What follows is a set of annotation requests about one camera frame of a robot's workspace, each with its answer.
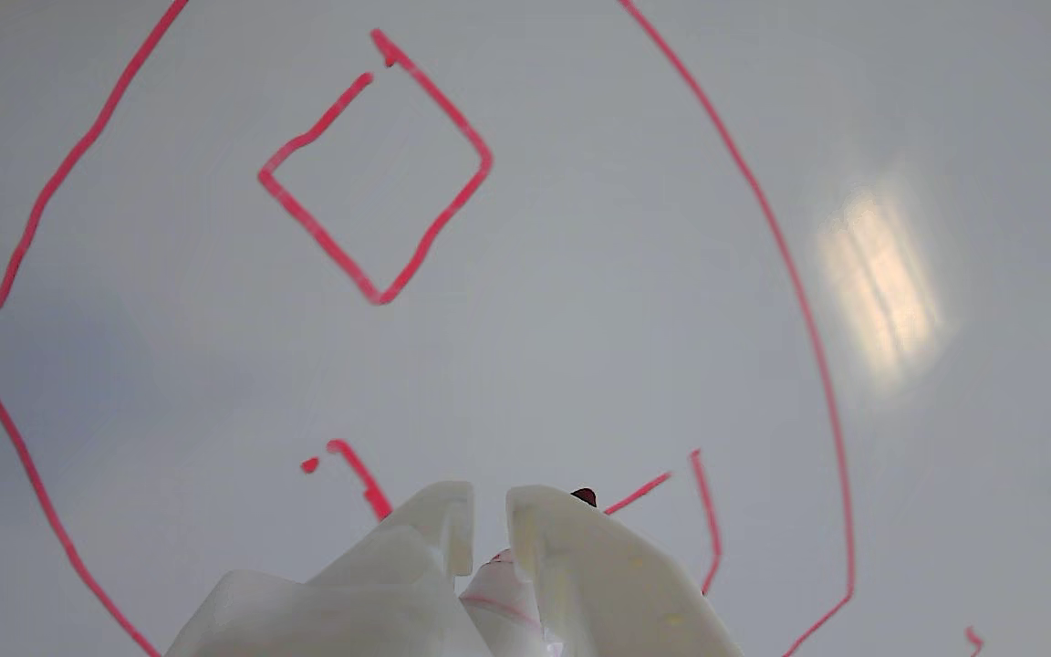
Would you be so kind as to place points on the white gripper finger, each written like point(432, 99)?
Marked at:
point(608, 593)
point(370, 593)

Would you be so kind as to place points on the red marker pen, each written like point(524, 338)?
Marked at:
point(585, 497)

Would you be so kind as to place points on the large white whiteboard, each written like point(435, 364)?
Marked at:
point(626, 274)

